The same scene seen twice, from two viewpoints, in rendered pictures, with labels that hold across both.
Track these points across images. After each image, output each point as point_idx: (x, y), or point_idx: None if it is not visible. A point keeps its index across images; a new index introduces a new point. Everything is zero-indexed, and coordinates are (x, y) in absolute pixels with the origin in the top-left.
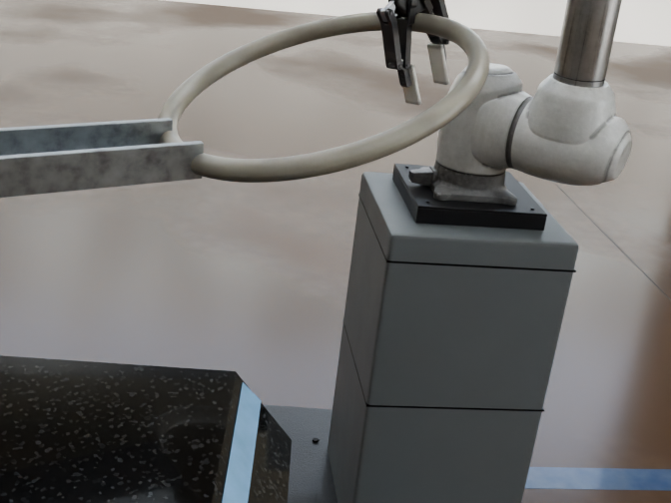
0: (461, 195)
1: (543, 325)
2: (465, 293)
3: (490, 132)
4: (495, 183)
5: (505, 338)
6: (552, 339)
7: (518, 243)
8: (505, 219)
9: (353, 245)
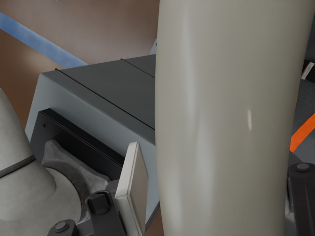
0: (88, 170)
1: (97, 70)
2: (138, 106)
3: (27, 188)
4: (52, 163)
5: (124, 81)
6: (96, 65)
7: (83, 99)
8: (72, 129)
9: (148, 228)
